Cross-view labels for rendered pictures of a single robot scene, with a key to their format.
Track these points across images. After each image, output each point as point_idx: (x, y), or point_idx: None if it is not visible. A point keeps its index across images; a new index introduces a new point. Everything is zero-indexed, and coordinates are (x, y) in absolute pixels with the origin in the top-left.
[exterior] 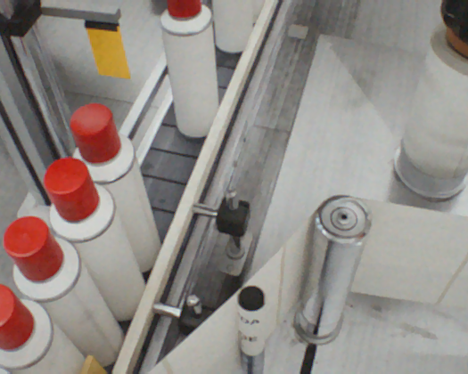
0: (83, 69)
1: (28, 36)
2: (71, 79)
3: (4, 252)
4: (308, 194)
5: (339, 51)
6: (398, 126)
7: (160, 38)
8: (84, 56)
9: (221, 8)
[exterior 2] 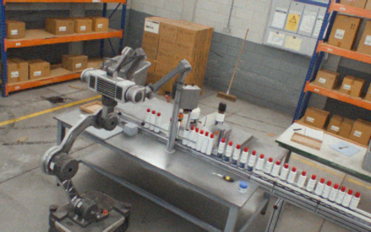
0: (146, 144)
1: (132, 146)
2: (147, 145)
3: (175, 155)
4: (182, 134)
5: (162, 126)
6: (176, 127)
7: (144, 138)
8: (143, 143)
9: (159, 125)
